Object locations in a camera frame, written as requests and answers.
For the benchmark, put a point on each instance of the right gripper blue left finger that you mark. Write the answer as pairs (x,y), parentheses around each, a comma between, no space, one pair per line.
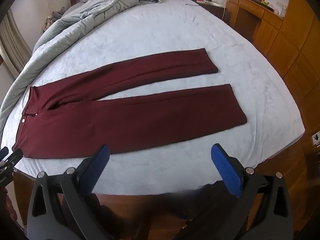
(45,216)

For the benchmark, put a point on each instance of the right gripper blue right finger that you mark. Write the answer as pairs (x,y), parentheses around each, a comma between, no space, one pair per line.
(273,219)

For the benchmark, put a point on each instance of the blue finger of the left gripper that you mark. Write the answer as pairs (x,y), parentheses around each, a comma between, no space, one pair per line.
(7,165)
(4,152)

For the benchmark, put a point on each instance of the maroon pants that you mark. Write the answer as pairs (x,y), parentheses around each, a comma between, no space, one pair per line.
(73,117)

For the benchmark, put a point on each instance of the beige curtain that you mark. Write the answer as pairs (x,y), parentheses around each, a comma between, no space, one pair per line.
(14,50)

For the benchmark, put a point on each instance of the wooden desk cabinet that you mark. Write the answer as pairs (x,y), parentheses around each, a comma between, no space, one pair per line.
(254,22)

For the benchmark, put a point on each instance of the dark wooden nightstand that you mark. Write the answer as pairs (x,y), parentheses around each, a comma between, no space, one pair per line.
(214,8)

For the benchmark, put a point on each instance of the grey duvet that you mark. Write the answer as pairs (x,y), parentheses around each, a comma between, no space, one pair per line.
(56,39)

